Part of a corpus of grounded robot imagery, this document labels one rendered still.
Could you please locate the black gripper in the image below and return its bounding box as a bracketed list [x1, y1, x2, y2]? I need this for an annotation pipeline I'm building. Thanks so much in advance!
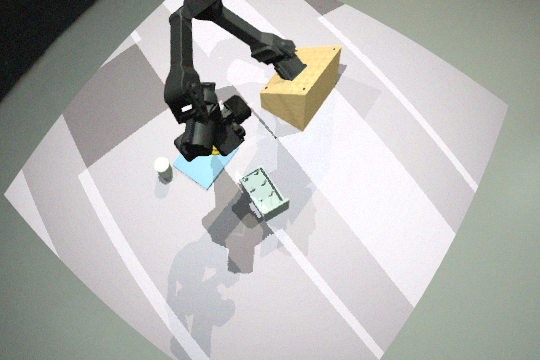
[174, 94, 252, 162]

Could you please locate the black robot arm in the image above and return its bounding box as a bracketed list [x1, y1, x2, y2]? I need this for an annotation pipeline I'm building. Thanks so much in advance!
[164, 0, 307, 157]

